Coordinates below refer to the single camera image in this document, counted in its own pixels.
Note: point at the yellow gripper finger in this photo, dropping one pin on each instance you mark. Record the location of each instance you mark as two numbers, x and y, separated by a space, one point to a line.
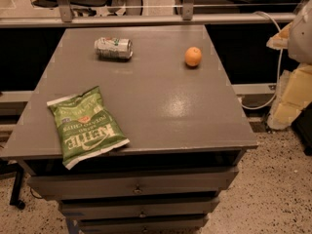
280 40
293 94

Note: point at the silver 7up soda can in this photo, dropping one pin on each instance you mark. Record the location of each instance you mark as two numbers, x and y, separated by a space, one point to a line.
114 48

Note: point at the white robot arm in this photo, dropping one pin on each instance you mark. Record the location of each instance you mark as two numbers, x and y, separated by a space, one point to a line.
300 40

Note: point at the orange fruit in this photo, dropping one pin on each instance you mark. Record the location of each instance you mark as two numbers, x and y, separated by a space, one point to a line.
193 56

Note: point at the middle grey drawer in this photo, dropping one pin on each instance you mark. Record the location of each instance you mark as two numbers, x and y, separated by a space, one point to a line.
140 208

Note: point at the grey drawer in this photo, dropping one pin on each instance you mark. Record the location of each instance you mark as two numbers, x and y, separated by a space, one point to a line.
140 208
134 224
91 186

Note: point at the bottom grey drawer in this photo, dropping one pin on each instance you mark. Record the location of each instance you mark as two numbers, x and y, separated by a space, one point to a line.
134 224

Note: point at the green Kettle chips bag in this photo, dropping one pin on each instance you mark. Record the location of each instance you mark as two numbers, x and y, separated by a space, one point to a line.
85 127

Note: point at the top grey drawer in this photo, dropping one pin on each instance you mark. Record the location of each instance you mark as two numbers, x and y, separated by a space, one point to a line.
91 186

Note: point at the black stand leg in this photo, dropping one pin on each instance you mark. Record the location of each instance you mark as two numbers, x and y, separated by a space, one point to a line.
7 168

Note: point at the metal railing frame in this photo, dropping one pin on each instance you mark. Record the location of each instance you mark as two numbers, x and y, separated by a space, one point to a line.
59 13

